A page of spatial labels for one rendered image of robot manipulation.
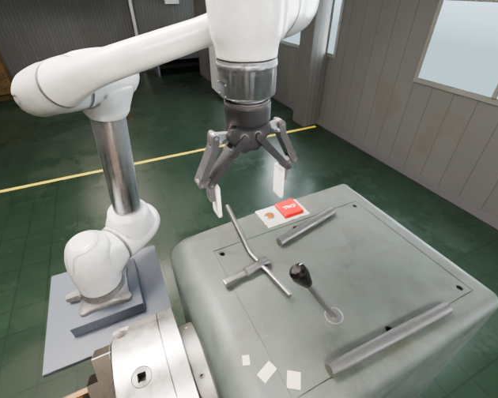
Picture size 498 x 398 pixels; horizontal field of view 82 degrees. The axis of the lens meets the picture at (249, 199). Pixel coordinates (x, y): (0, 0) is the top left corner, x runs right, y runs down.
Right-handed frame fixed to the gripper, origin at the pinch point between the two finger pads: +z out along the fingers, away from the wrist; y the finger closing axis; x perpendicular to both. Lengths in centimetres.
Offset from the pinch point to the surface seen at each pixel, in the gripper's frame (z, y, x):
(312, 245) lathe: 17.1, -15.4, 3.8
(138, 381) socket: 19.7, 28.6, 14.3
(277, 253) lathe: 17.0, -6.3, 2.4
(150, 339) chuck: 18.8, 25.2, 8.3
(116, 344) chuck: 19.3, 31.2, 6.1
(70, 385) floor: 141, 81, -61
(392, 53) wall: 27, -270, -194
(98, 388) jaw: 26.4, 36.7, 8.6
